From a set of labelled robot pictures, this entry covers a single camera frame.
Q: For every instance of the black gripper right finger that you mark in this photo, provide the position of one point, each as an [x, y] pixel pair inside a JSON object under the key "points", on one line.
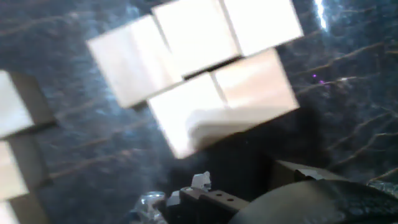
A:
{"points": [[309, 175]]}

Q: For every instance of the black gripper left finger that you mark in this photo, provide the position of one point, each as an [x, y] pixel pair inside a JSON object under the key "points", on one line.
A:
{"points": [[205, 208]]}

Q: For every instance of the black marble pattern mat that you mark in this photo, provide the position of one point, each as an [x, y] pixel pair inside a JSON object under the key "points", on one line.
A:
{"points": [[342, 109]]}

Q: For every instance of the medium wooden cube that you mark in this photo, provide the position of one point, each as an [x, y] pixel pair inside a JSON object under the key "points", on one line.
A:
{"points": [[6, 214], [11, 169], [12, 102]]}

